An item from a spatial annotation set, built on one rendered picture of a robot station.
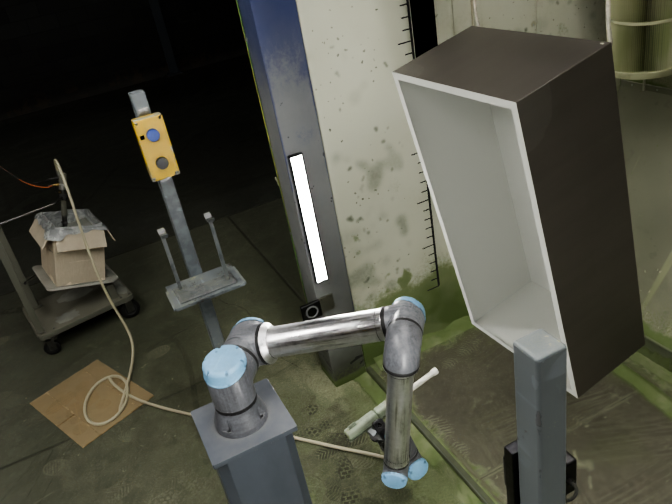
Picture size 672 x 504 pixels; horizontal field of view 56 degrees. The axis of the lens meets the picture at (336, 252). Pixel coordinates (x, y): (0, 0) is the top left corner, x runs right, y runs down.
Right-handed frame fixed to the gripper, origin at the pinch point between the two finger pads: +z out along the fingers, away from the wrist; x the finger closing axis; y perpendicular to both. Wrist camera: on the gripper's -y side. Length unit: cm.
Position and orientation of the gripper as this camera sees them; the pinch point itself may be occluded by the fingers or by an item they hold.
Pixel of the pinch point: (371, 423)
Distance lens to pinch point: 280.7
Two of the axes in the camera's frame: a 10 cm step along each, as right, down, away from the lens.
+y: 4.2, 8.2, 4.0
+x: 8.0, -5.4, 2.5
